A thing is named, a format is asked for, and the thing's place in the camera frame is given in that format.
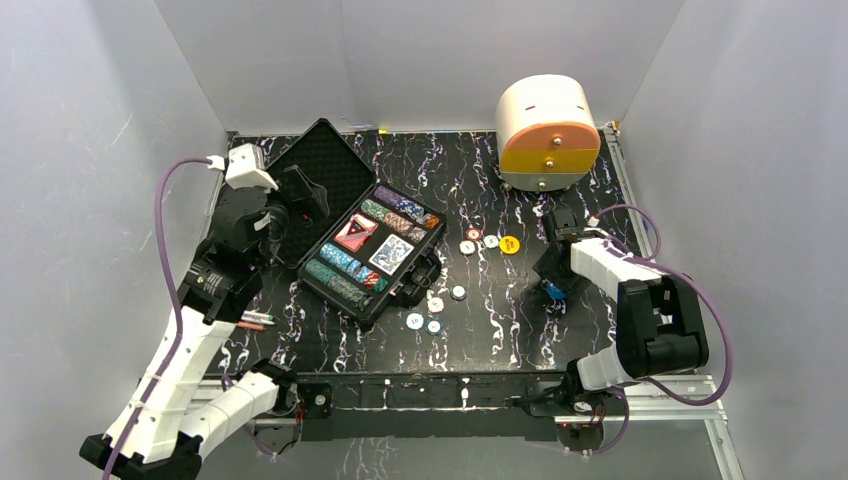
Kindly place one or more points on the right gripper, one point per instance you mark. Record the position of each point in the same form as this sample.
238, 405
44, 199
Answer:
546, 269

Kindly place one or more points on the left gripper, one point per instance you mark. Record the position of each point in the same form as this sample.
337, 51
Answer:
291, 196

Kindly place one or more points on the blue round button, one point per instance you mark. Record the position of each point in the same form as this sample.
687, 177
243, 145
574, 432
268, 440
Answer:
554, 292

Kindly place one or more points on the yellow dealer button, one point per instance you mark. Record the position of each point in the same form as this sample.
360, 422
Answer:
509, 245

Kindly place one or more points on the red playing card deck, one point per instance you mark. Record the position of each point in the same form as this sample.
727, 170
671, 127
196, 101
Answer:
361, 217

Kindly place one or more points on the white blue poker chip five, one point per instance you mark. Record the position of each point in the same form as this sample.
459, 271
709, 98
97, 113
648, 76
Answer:
491, 241

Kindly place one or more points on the red white poker chip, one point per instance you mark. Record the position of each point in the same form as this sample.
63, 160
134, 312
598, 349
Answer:
473, 234

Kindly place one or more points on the white poker chip one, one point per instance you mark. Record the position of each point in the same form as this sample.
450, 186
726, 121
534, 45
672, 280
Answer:
467, 247

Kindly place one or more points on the blue playing card deck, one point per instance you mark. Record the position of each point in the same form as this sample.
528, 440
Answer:
391, 254

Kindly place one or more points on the red white chip hundred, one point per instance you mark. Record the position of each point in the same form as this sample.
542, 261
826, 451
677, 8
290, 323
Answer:
435, 305

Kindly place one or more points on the light blue chip ten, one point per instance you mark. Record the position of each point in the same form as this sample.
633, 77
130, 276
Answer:
415, 321

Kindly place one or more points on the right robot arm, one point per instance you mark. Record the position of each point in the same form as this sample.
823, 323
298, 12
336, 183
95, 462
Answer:
659, 325

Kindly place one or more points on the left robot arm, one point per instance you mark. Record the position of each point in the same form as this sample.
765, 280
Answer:
159, 435

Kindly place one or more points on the black poker set case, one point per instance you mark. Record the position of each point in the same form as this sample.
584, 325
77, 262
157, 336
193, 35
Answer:
343, 278

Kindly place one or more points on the white round drawer cabinet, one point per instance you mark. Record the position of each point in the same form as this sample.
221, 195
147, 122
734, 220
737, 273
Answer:
546, 136

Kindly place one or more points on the green capped marker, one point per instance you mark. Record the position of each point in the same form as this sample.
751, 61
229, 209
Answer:
260, 318

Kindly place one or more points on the red marker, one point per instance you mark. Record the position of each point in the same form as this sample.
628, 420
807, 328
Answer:
250, 326

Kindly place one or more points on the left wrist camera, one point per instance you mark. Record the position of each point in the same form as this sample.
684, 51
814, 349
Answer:
244, 167

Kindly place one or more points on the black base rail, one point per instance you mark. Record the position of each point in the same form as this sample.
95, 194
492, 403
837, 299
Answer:
435, 404

